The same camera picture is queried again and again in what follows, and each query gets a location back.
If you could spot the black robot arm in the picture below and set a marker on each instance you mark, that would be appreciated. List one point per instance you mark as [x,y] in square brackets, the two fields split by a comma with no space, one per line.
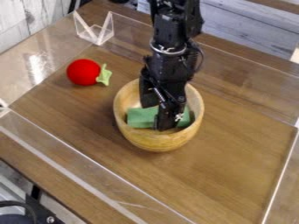
[177,22]

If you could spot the brown wooden bowl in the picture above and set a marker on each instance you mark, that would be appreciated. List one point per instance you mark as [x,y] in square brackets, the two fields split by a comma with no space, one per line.
[148,139]

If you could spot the clear acrylic corner bracket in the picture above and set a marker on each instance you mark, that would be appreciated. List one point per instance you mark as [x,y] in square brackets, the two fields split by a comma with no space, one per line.
[96,34]

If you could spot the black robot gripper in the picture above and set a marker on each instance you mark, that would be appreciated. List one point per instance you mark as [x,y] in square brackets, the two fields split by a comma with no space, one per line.
[162,78]

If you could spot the red toy tomato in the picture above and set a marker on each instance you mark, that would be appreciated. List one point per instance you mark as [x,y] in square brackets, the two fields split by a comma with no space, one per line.
[85,72]

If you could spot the green rectangular block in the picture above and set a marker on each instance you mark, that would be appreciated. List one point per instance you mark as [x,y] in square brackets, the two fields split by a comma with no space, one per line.
[141,118]

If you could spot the black table clamp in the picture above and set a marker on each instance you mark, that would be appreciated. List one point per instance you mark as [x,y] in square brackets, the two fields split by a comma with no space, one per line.
[34,212]

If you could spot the clear acrylic tray wall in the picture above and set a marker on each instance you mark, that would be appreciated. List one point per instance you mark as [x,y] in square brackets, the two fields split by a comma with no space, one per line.
[232,176]

